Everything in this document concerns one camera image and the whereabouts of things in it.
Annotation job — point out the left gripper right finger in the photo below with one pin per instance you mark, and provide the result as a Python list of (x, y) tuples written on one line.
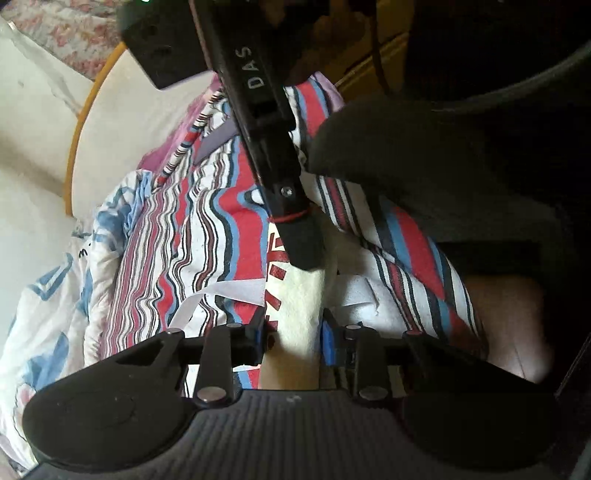
[(338, 341)]

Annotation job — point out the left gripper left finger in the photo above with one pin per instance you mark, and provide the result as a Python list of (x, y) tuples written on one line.
[(249, 342)]

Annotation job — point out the cream printed shopping bag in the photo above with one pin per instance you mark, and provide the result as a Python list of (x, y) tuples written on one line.
[(295, 299)]

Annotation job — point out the red blue striped bedsheet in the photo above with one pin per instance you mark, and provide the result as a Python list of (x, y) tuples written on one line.
[(205, 222)]

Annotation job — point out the white headboard with wooden rim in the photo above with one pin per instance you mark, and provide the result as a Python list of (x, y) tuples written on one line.
[(123, 120)]

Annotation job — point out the floral pink curtain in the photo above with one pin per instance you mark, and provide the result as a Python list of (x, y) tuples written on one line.
[(80, 33)]

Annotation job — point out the white blue patterned quilt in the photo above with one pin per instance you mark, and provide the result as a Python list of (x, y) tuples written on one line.
[(60, 317)]

